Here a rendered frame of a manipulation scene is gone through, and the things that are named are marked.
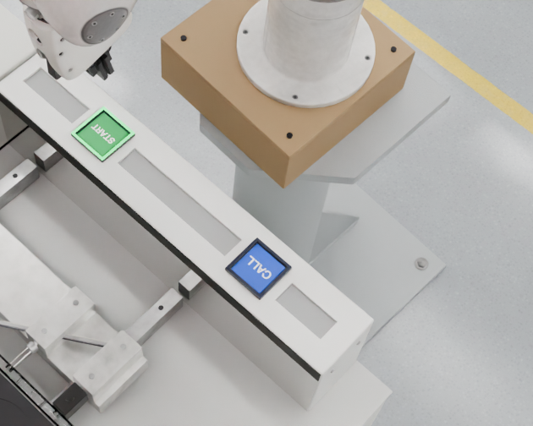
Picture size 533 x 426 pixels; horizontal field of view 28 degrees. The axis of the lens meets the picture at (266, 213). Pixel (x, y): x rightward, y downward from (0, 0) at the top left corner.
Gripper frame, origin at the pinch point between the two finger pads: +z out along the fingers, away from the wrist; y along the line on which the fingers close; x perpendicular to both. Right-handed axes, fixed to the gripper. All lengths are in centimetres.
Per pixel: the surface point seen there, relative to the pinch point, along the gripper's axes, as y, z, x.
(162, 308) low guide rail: -13.8, 24.2, -18.3
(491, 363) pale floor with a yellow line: 30, 120, -52
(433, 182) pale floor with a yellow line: 56, 126, -16
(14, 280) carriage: -23.6, 19.1, -3.5
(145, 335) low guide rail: -17.6, 23.9, -19.1
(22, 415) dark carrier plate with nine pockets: -33.9, 15.0, -17.5
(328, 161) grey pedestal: 17.5, 33.9, -18.4
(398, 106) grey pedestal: 31, 37, -20
